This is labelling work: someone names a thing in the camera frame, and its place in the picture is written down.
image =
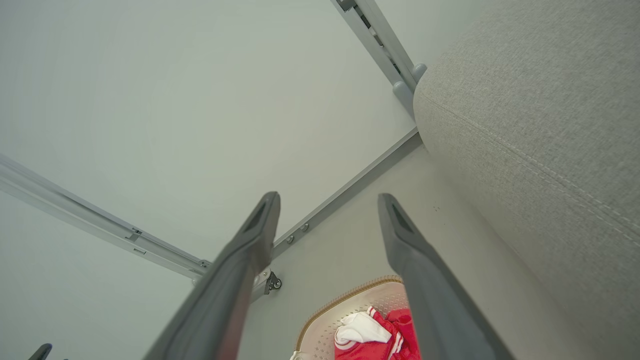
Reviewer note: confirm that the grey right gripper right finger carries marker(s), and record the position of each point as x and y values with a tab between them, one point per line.
440	310

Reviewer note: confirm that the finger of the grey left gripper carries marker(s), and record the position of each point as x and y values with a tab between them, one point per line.
41	352

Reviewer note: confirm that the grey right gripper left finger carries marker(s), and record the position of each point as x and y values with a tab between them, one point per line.
215	305

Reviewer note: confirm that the red white garment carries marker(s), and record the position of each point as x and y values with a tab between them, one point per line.
370	345

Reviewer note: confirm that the grey fabric sofa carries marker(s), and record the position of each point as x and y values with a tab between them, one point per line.
540	130

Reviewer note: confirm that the black caster wheel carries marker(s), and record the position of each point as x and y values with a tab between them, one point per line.
273	283

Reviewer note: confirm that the white perforated laundry basket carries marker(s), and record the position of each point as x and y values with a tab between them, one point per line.
320	330

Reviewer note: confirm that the grey partition foot bracket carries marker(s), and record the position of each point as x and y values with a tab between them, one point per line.
263	276

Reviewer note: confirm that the grey partition side frame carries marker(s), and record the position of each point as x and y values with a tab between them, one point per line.
100	225

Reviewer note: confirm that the grey partition bottom rail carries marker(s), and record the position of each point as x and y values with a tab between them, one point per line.
350	187

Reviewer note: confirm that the grey partition corner post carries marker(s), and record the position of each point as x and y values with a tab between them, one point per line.
372	45

